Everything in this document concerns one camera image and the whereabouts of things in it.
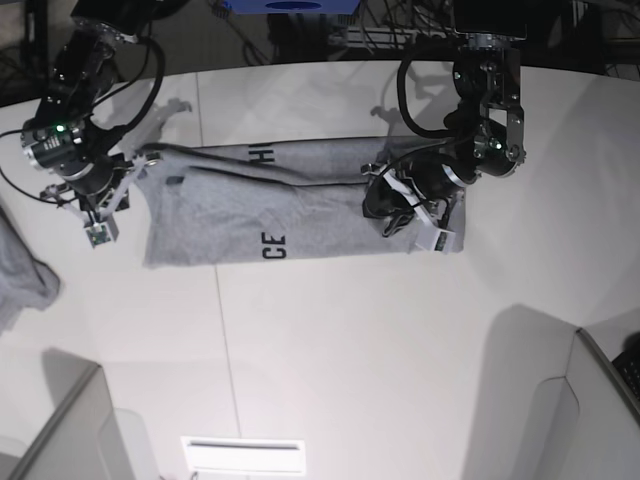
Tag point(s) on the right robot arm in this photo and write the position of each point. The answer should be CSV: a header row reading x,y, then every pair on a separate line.
x,y
61,137

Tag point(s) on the grey cloth pile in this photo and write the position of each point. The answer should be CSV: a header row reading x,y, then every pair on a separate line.
x,y
26,282

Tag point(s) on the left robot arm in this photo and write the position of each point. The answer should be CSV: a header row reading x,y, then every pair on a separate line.
x,y
483,135

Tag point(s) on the black keyboard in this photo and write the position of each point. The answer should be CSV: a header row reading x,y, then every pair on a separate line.
x,y
627,365

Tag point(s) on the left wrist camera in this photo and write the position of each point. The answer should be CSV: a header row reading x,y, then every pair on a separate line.
x,y
434,239

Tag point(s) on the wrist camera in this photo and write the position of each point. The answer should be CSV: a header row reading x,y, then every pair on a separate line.
x,y
101,232
434,239

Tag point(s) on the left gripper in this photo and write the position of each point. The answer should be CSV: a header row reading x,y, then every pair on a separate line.
x,y
417,186

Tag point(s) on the left white bin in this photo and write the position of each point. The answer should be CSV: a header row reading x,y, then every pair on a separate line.
x,y
86,437

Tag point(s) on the white bin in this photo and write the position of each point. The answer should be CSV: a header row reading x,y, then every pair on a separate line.
x,y
553,410
86,437

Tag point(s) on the right white bin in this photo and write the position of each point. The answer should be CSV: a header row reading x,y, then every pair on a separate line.
x,y
553,410

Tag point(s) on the grey T-shirt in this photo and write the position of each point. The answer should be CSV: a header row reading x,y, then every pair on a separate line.
x,y
277,201

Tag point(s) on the blue box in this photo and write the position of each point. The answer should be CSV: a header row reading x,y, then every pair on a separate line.
x,y
249,7

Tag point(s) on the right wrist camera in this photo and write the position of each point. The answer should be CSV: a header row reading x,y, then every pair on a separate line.
x,y
101,232

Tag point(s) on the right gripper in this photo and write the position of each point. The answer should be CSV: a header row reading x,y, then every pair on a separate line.
x,y
94,190

